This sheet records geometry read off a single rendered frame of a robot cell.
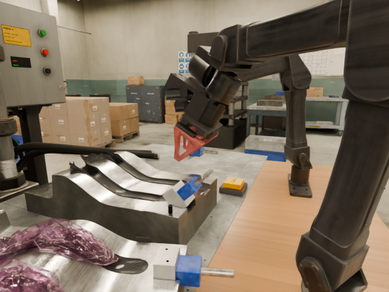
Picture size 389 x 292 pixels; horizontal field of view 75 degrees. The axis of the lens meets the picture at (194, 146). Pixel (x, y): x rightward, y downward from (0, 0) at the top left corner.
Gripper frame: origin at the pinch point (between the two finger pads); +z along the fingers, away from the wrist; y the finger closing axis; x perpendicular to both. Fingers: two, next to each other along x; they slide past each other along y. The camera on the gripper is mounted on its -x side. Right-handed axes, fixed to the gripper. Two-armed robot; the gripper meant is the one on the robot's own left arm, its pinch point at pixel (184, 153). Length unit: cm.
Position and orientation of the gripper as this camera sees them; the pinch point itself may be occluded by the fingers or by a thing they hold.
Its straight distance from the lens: 57.2
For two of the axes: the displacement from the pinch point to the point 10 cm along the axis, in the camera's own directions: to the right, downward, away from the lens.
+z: -4.7, 7.9, 4.1
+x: 7.9, 5.8, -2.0
